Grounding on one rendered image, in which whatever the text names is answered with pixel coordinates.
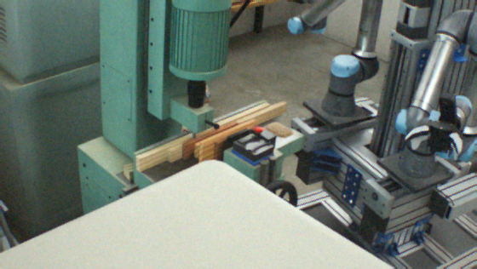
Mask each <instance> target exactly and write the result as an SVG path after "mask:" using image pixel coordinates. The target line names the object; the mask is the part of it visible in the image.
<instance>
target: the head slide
mask: <svg viewBox="0 0 477 269"><path fill-rule="evenodd" d="M171 17H172V0H150V12H149V41H148V82H147V111H148V112H150V113H151V114H152V115H154V116H155V117H158V118H159V119H161V120H164V119H166V118H169V117H170V100H171V99H173V98H175V97H177V96H180V95H183V94H187V82H188V81H189V80H186V79H183V78H180V77H177V76H175V75H174V74H173V73H171V71H170V69H169V67H170V30H171Z"/></svg>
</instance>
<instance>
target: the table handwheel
mask: <svg viewBox="0 0 477 269"><path fill-rule="evenodd" d="M264 188H265V189H267V190H269V191H270V192H274V191H276V190H278V189H282V190H281V192H280V194H279V195H278V197H280V198H281V199H283V197H284V195H285V194H286V193H287V192H288V195H289V204H290V205H292V206H294V207H295V208H296V207H297V193H296V189H295V187H294V186H293V185H292V184H291V182H289V181H287V180H276V181H273V182H270V183H268V184H267V185H265V186H264Z"/></svg>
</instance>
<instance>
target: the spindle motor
mask: <svg viewBox="0 0 477 269"><path fill-rule="evenodd" d="M231 9H232V0H172V17H171V30H170V67H169V69H170V71H171V73H173V74H174V75H175V76H177V77H180V78H183V79H186V80H189V79H192V80H210V79H214V78H217V77H221V76H223V75H224V74H225V73H226V71H227V53H228V43H229V31H230V20H231Z"/></svg>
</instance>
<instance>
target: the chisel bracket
mask: <svg viewBox="0 0 477 269"><path fill-rule="evenodd" d="M213 115H214V109H213V108H211V107H209V106H207V105H205V104H204V106H203V107H201V108H191V107H190V106H189V105H188V94H183V95H180V96H177V97H175V98H173V99H171V100H170V117H171V118H173V119H174V120H176V121H177V122H178V123H181V124H182V125H184V126H185V127H187V128H189V129H190V130H192V131H193V132H195V133H196V134H198V133H200V132H202V131H205V130H206V129H210V128H212V127H213V126H211V125H208V124H207V123H205V122H204V121H205V120H207V121H210V122H212V123H213Z"/></svg>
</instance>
